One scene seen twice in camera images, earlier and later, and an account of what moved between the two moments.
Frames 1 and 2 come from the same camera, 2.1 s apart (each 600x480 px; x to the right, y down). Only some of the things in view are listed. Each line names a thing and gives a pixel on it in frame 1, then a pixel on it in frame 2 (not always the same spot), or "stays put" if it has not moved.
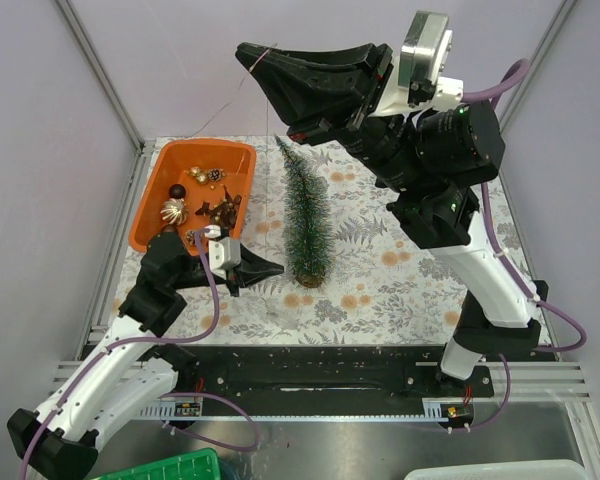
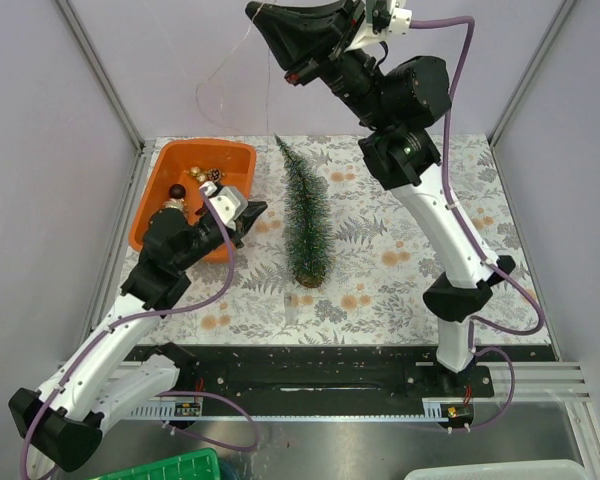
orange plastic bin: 196,185 stays put
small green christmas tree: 308,220 stays put
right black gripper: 312,111 → 302,38
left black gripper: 252,269 → 246,220
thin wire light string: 267,135 → 220,64
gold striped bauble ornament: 175,211 stays put
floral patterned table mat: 386,289 stays put
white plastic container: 546,470 stays put
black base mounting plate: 326,372 stays put
